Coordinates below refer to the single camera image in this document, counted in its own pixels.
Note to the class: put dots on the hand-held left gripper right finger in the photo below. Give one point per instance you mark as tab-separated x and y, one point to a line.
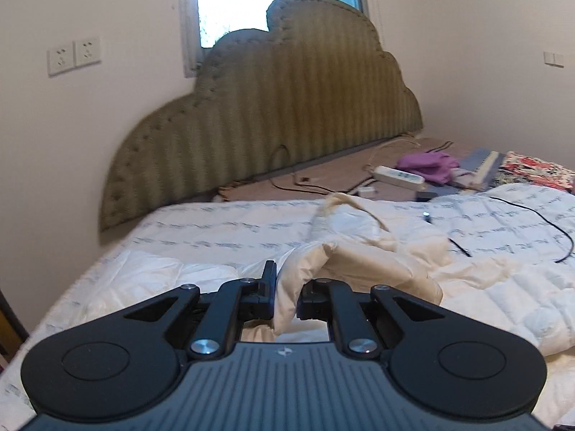
310	301

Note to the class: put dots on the blue striped cloth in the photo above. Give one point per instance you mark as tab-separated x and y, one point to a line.
480	166

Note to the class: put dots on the window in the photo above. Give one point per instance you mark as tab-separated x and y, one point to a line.
242	0

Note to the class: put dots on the green striped headboard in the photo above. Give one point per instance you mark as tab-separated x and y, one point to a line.
269	121

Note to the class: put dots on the purple cloth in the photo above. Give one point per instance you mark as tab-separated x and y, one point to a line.
429	166

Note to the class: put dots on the small black device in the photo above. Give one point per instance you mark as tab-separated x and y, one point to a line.
427	217

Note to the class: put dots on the red floral cloth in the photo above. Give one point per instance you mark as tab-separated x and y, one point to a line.
539	173

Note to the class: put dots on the white charger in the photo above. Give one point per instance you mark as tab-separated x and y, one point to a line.
368	192

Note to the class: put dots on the white power strip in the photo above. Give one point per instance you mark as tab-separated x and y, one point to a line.
397	175

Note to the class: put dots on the white light switch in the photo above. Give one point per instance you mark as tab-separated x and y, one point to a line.
553	59

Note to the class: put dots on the cream padded garment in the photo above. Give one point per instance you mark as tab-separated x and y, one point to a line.
359	256

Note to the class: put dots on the white wall socket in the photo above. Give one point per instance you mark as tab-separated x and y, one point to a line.
60	59
87	52

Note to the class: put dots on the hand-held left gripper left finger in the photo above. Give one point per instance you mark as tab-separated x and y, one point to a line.
270	287

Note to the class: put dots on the brown wooden furniture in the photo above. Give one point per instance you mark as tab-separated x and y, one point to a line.
11	323

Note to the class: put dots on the white printed quilt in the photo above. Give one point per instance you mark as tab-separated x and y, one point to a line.
202	229

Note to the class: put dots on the brown bed sheet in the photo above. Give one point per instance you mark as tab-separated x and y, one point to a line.
332	168

